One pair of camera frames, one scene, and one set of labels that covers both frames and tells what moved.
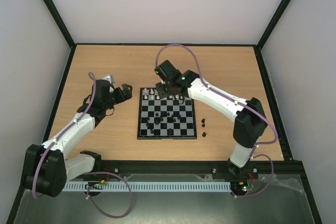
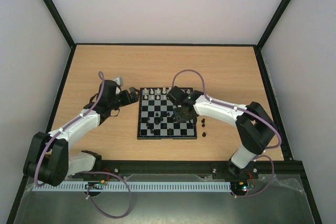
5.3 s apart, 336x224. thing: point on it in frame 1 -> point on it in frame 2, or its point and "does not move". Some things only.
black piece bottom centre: [170, 131] does not move
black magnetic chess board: [171, 117] does not move
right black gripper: [163, 88] -> [182, 115]
